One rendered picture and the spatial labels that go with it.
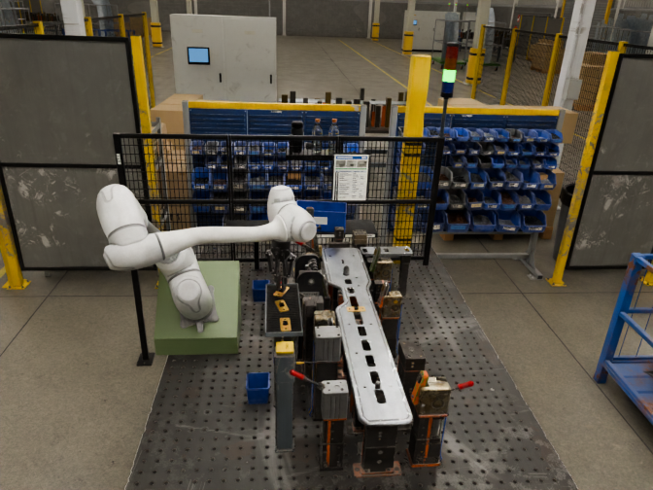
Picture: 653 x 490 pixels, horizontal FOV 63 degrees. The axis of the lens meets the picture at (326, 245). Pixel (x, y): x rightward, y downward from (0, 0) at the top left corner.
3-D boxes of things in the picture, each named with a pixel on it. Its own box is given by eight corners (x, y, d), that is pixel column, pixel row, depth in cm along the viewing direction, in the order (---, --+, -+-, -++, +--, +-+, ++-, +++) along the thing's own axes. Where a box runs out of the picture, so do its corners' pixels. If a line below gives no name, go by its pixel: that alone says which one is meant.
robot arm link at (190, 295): (185, 326, 246) (176, 314, 225) (171, 291, 251) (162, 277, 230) (218, 312, 249) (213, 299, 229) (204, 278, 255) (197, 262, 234)
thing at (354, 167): (367, 201, 327) (370, 153, 314) (330, 201, 324) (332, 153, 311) (366, 200, 328) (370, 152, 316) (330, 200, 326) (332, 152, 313)
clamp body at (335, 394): (347, 472, 193) (353, 395, 178) (316, 474, 192) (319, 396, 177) (343, 452, 202) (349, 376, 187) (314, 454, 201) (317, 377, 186)
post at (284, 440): (294, 452, 201) (295, 357, 183) (274, 453, 200) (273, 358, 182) (293, 437, 208) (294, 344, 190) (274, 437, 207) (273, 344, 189)
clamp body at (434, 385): (445, 469, 197) (459, 391, 182) (406, 471, 195) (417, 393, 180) (437, 446, 206) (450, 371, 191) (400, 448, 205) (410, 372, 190)
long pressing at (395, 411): (423, 424, 177) (423, 420, 176) (356, 427, 175) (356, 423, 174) (359, 248, 302) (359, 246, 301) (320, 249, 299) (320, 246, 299)
